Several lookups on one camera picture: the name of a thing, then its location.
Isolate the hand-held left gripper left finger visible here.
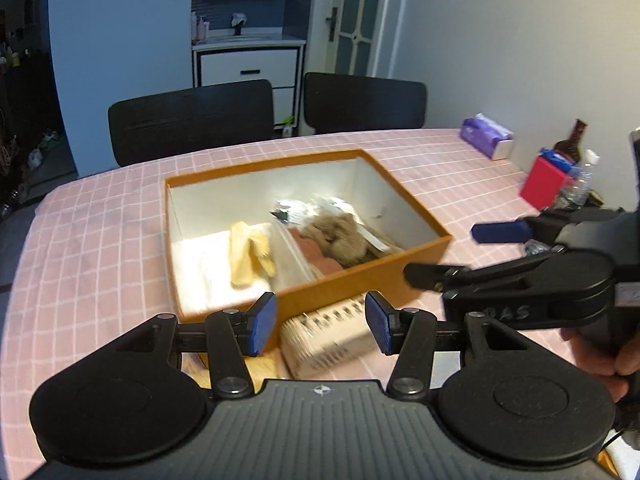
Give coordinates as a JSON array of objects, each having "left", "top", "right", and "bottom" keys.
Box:
[{"left": 90, "top": 291, "right": 278, "bottom": 401}]

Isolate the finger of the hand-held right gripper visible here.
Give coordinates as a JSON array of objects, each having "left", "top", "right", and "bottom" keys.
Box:
[
  {"left": 471, "top": 212, "right": 566, "bottom": 248},
  {"left": 403, "top": 247, "right": 566, "bottom": 295}
]

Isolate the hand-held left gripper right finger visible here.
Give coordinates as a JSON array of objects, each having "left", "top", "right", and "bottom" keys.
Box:
[{"left": 365, "top": 290, "right": 556, "bottom": 401}]

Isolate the yellow cloth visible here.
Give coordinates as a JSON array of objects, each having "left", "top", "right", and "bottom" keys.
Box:
[{"left": 229, "top": 221, "right": 277, "bottom": 290}]

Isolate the orange cardboard box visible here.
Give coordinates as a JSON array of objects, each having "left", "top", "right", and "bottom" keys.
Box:
[{"left": 164, "top": 149, "right": 453, "bottom": 323}]

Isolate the white cloth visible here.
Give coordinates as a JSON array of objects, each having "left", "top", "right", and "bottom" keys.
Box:
[{"left": 171, "top": 232, "right": 275, "bottom": 311}]

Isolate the brown plush toy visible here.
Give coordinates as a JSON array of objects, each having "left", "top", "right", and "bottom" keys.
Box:
[{"left": 300, "top": 212, "right": 381, "bottom": 268}]

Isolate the clear plastic bag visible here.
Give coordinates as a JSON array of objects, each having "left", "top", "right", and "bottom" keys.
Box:
[{"left": 272, "top": 196, "right": 361, "bottom": 226}]

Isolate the person's right hand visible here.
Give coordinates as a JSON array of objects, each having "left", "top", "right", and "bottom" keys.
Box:
[{"left": 562, "top": 327, "right": 633, "bottom": 403}]

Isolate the red box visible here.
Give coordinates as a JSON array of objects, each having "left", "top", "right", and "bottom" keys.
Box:
[{"left": 519, "top": 155, "right": 573, "bottom": 211}]

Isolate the blue packet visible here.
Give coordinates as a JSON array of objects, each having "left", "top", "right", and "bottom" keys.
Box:
[{"left": 539, "top": 146, "right": 581, "bottom": 178}]

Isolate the clear water bottle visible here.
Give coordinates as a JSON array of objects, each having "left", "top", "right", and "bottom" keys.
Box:
[{"left": 552, "top": 149, "right": 601, "bottom": 211}]

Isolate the purple tissue pack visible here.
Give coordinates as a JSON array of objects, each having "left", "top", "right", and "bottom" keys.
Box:
[{"left": 460, "top": 112, "right": 516, "bottom": 161}]

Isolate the dark glass bottle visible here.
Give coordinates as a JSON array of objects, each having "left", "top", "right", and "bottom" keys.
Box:
[{"left": 552, "top": 119, "right": 588, "bottom": 166}]

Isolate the pink checkered tablecloth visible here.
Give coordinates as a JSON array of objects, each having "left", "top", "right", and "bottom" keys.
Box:
[{"left": 0, "top": 129, "right": 623, "bottom": 463}]

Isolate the black chair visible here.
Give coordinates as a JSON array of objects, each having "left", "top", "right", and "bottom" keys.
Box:
[
  {"left": 303, "top": 72, "right": 428, "bottom": 136},
  {"left": 107, "top": 79, "right": 275, "bottom": 167}
]

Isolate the white vanity cabinet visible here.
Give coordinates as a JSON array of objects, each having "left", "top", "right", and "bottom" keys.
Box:
[{"left": 192, "top": 35, "right": 307, "bottom": 128}]

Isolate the white glazed door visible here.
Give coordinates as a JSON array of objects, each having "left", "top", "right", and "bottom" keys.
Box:
[{"left": 325, "top": 0, "right": 396, "bottom": 78}]

